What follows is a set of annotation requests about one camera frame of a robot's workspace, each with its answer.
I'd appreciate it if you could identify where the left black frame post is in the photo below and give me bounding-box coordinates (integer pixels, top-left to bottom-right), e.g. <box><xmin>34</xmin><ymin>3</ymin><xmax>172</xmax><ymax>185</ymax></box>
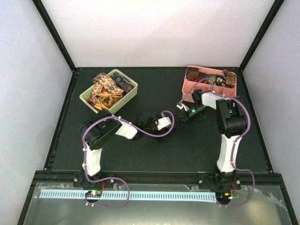
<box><xmin>32</xmin><ymin>0</ymin><xmax>76</xmax><ymax>72</ymax></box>

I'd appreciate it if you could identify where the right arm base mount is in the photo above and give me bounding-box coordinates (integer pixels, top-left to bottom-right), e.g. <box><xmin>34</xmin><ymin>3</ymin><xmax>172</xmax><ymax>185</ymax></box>
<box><xmin>198</xmin><ymin>171</ymin><xmax>241</xmax><ymax>191</ymax></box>

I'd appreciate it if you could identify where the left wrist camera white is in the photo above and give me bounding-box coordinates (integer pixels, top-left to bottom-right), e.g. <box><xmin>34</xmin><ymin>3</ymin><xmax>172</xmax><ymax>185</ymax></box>
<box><xmin>157</xmin><ymin>117</ymin><xmax>172</xmax><ymax>131</ymax></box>

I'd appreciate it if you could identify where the navy patterned necktie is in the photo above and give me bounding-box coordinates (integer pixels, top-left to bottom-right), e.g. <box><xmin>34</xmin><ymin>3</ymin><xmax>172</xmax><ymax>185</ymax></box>
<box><xmin>110</xmin><ymin>72</ymin><xmax>134</xmax><ymax>94</ymax></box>

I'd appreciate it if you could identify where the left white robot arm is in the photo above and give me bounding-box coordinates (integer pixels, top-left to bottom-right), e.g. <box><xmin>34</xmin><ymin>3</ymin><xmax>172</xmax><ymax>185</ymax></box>
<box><xmin>80</xmin><ymin>109</ymin><xmax>175</xmax><ymax>187</ymax></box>

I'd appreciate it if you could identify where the rolled brown dotted tie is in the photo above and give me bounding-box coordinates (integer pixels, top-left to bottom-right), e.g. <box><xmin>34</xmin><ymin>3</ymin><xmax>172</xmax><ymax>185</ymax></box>
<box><xmin>223</xmin><ymin>69</ymin><xmax>237</xmax><ymax>88</ymax></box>

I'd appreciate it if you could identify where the right black frame post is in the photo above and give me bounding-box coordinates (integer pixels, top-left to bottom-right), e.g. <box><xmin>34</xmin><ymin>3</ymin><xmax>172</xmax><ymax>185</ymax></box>
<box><xmin>239</xmin><ymin>0</ymin><xmax>285</xmax><ymax>71</ymax></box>

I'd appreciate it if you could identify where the floral orange necktie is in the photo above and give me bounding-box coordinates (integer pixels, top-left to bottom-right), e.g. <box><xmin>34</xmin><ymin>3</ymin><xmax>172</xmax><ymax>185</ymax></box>
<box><xmin>91</xmin><ymin>73</ymin><xmax>124</xmax><ymax>102</ymax></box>

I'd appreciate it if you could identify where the black necktie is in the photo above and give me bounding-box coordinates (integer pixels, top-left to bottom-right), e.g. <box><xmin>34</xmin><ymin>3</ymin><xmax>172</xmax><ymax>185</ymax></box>
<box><xmin>170</xmin><ymin>122</ymin><xmax>182</xmax><ymax>134</ymax></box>

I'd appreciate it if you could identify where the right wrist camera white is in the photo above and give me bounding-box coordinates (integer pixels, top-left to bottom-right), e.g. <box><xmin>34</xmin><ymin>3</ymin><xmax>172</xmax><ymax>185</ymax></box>
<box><xmin>176</xmin><ymin>102</ymin><xmax>189</xmax><ymax>112</ymax></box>

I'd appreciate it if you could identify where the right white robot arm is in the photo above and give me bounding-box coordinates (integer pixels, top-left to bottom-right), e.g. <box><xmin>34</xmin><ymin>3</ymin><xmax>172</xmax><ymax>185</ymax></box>
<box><xmin>177</xmin><ymin>90</ymin><xmax>250</xmax><ymax>189</ymax></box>

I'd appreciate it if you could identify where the light blue cable duct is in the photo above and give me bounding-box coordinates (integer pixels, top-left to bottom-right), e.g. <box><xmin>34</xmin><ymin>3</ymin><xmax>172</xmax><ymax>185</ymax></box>
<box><xmin>39</xmin><ymin>189</ymin><xmax>217</xmax><ymax>203</ymax></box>

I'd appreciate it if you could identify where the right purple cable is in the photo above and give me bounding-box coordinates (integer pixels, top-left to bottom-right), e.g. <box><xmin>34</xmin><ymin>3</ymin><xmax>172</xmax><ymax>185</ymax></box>
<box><xmin>178</xmin><ymin>77</ymin><xmax>256</xmax><ymax>208</ymax></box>

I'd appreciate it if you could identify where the black frame post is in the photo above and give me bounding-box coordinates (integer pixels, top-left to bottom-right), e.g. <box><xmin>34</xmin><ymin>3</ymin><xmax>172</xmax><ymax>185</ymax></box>
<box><xmin>32</xmin><ymin>0</ymin><xmax>76</xmax><ymax>72</ymax></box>
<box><xmin>239</xmin><ymin>0</ymin><xmax>285</xmax><ymax>71</ymax></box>

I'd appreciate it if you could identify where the rolled olive tie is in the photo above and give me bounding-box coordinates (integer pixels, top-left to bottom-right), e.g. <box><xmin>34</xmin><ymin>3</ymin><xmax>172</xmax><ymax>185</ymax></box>
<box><xmin>206</xmin><ymin>74</ymin><xmax>217</xmax><ymax>84</ymax></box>

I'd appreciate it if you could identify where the rolled dark floral tie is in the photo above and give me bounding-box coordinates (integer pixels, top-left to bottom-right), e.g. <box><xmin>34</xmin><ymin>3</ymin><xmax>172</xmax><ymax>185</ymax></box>
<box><xmin>214</xmin><ymin>75</ymin><xmax>226</xmax><ymax>87</ymax></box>

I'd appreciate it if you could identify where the yellow necktie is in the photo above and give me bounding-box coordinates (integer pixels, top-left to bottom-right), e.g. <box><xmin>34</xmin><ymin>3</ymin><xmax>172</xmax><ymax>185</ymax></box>
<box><xmin>93</xmin><ymin>92</ymin><xmax>123</xmax><ymax>111</ymax></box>

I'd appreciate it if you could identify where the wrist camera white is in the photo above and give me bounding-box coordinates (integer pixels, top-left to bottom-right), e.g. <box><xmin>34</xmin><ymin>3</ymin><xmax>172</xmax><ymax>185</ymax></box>
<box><xmin>157</xmin><ymin>117</ymin><xmax>172</xmax><ymax>131</ymax></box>
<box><xmin>176</xmin><ymin>102</ymin><xmax>189</xmax><ymax>112</ymax></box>

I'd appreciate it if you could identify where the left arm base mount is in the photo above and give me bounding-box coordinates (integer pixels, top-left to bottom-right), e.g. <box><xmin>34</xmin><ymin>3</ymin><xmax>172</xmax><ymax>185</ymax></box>
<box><xmin>73</xmin><ymin>172</ymin><xmax>117</xmax><ymax>189</ymax></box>

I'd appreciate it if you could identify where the black aluminium front rail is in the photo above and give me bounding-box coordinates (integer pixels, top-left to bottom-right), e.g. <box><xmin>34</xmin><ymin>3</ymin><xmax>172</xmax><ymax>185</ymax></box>
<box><xmin>33</xmin><ymin>171</ymin><xmax>284</xmax><ymax>186</ymax></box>

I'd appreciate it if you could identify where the green plastic basket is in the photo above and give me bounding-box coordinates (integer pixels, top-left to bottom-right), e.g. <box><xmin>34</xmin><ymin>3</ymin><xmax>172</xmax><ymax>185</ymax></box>
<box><xmin>79</xmin><ymin>69</ymin><xmax>138</xmax><ymax>114</ymax></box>

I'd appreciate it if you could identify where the rolled red tie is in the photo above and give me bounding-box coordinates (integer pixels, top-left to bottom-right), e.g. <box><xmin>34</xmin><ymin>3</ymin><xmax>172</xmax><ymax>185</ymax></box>
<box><xmin>195</xmin><ymin>72</ymin><xmax>206</xmax><ymax>82</ymax></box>

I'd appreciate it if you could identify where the pink divided organizer box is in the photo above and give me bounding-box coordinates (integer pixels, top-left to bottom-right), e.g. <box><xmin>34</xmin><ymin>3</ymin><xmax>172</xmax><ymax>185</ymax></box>
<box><xmin>182</xmin><ymin>65</ymin><xmax>237</xmax><ymax>103</ymax></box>

